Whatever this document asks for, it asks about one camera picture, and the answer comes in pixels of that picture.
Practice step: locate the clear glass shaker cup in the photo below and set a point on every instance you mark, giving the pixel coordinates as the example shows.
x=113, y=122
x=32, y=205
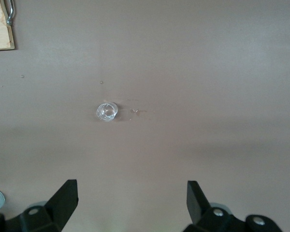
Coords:
x=106, y=112

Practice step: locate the wooden cutting board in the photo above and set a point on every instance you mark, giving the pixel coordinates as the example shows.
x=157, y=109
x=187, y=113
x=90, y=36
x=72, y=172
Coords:
x=0, y=31

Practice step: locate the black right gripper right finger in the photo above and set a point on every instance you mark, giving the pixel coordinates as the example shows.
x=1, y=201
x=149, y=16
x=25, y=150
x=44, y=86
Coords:
x=198, y=205

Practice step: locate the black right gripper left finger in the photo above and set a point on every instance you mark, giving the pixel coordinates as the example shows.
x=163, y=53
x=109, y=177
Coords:
x=58, y=207

